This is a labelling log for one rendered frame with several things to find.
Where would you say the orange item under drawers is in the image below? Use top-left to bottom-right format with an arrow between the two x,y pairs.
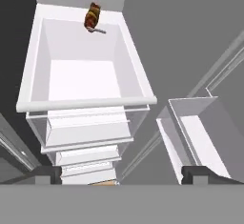
91,179 -> 118,186

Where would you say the grey fridge door with trim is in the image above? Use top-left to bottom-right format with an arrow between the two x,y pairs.
0,112 -> 43,185

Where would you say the medium white fridge drawer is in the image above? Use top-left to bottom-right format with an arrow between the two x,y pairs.
47,145 -> 122,167

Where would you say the white fridge shelf bin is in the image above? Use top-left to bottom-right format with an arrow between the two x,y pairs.
15,3 -> 158,113

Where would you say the small white fridge drawer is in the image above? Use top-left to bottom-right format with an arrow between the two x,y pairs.
59,162 -> 117,186

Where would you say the white door shelf bin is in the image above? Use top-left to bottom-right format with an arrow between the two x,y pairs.
155,96 -> 234,185

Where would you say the clear glass fridge shelf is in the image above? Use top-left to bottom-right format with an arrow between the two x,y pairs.
25,104 -> 151,153

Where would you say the large white fridge drawer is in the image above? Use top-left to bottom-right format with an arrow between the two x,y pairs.
41,107 -> 134,154

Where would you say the red strawberry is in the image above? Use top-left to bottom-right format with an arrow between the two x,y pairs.
83,1 -> 108,34

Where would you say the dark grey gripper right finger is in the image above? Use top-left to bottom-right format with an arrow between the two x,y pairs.
180,165 -> 244,186

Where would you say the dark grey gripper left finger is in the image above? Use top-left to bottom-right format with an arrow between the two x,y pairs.
9,165 -> 63,186

